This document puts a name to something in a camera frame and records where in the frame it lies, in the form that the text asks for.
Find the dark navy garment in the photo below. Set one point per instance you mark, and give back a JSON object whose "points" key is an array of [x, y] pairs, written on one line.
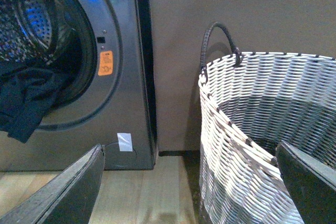
{"points": [[27, 94]]}

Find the white tape label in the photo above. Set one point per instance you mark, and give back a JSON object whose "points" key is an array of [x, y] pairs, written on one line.
{"points": [[125, 142]]}

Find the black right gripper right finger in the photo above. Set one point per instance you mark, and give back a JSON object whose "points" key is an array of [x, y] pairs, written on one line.
{"points": [[310, 183]]}

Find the grey front-load washing machine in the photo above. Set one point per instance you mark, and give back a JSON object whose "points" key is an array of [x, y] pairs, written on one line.
{"points": [[68, 36]]}

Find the brown cabinet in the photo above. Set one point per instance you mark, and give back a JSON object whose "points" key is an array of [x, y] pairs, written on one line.
{"points": [[178, 27]]}

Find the white woven laundry basket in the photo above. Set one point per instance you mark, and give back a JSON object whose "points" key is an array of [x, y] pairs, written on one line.
{"points": [[246, 111]]}

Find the orange warning sticker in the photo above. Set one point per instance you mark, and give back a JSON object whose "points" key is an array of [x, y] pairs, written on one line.
{"points": [[105, 63]]}

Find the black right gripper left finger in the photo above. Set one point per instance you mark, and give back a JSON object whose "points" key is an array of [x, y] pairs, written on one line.
{"points": [[68, 198]]}

